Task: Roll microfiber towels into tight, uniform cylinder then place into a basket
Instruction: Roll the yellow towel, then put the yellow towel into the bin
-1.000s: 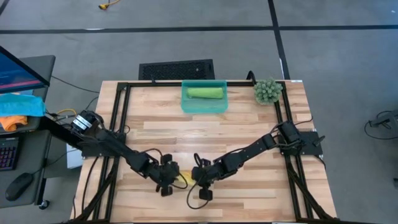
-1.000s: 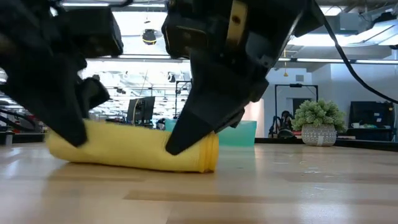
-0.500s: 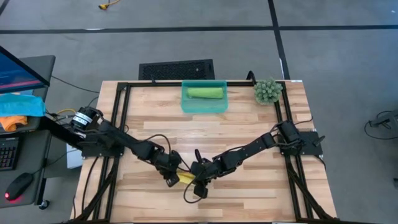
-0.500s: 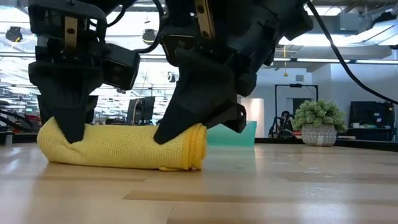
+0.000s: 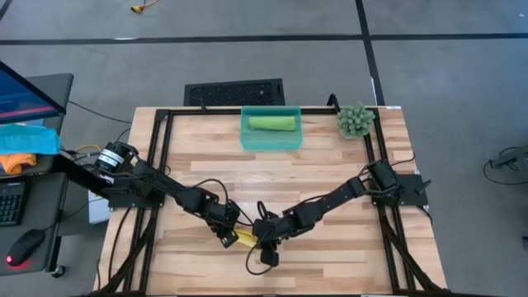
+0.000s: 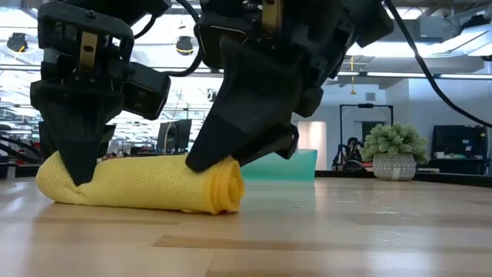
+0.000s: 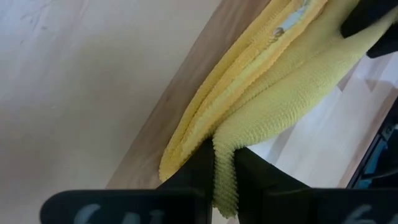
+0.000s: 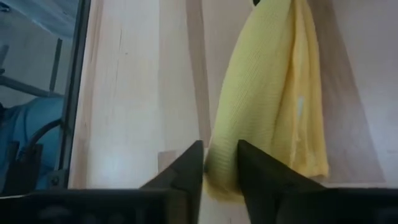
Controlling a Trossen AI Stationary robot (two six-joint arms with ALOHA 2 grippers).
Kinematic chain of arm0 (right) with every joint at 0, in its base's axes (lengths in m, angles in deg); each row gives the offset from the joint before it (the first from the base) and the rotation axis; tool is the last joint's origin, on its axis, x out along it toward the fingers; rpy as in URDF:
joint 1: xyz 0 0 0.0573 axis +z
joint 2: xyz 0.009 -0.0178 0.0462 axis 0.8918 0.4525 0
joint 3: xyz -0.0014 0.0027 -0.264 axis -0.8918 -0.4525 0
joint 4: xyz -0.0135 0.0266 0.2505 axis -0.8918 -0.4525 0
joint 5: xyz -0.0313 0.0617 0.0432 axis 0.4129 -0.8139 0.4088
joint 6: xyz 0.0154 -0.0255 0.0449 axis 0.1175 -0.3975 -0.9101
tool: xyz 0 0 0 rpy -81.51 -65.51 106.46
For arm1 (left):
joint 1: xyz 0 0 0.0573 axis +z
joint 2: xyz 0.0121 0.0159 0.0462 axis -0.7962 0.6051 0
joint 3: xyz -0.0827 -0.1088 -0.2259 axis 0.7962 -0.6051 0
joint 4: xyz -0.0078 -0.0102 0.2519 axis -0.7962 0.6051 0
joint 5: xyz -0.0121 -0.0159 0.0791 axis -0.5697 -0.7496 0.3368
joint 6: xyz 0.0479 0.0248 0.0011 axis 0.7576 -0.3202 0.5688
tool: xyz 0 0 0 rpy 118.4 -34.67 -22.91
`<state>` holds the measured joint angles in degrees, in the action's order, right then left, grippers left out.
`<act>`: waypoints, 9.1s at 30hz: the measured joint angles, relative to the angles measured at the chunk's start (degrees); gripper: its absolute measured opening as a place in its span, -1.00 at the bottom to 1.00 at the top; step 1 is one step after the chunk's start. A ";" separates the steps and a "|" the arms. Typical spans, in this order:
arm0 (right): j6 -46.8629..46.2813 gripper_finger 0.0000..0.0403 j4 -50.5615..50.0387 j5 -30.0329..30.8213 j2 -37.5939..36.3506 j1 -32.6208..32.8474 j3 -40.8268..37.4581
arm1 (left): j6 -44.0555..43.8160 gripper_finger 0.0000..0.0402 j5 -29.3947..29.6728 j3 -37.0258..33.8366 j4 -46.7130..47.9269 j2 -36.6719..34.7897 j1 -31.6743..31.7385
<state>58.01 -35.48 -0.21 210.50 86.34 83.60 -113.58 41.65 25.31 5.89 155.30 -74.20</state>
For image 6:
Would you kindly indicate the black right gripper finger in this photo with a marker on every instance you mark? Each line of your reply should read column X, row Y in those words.
column 280, row 142
column 250, row 104

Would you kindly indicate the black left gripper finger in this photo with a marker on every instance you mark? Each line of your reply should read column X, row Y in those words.
column 45, row 138
column 77, row 127

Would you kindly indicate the yellow microfiber towel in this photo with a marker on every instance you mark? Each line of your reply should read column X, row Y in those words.
column 146, row 184

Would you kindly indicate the black background robot arm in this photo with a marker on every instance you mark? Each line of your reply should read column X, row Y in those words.
column 351, row 165

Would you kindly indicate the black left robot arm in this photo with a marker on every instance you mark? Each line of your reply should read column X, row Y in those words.
column 127, row 7

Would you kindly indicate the teal plastic basket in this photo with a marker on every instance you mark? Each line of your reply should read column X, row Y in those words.
column 284, row 167

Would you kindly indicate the person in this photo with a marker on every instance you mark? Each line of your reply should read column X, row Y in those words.
column 353, row 146

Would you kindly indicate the dark background computer monitor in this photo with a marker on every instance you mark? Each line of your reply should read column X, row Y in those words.
column 175, row 134

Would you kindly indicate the green plant in white pot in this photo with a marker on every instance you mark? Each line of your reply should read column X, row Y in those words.
column 392, row 148

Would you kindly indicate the black background cabinet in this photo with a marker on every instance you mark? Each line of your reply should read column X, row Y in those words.
column 453, row 142

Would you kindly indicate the black background frame stand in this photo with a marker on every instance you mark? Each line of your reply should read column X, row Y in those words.
column 341, row 127

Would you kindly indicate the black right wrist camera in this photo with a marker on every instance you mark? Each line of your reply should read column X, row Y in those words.
column 371, row 21

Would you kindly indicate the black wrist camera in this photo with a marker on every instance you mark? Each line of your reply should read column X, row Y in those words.
column 371, row 21
column 148, row 92

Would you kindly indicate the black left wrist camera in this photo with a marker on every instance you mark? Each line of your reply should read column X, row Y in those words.
column 148, row 92

